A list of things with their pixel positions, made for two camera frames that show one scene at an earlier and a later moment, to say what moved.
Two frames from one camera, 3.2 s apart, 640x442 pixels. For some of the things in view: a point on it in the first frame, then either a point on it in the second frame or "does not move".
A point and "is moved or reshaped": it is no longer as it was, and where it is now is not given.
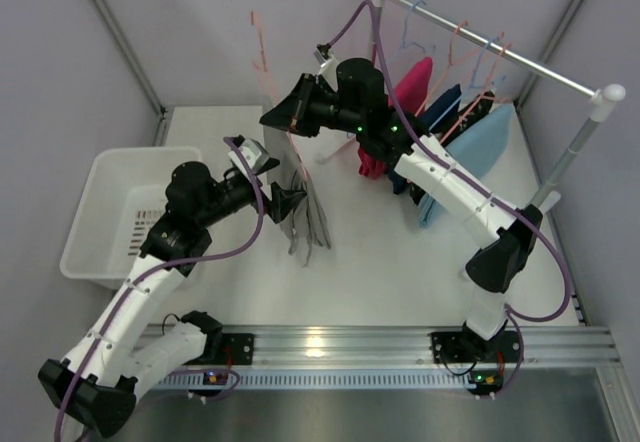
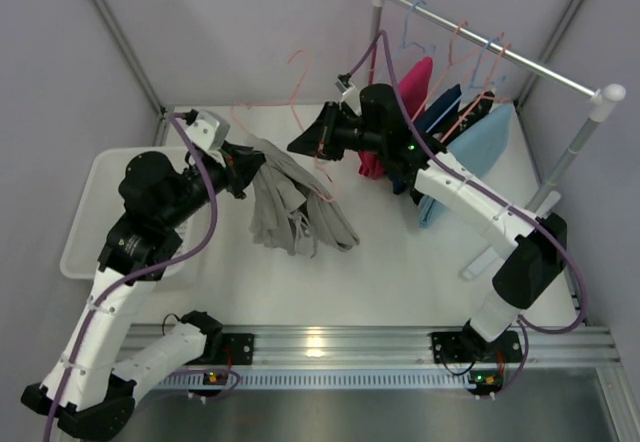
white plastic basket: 123,193 does not move
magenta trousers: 412,85 does not move
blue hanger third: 483,57 does not move
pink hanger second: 451,62 does not move
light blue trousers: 481,144 does not move
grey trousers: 285,164 is moved or reshaped
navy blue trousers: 430,119 does not move
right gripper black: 303,105 -> 331,129
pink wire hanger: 263,65 -> 318,166
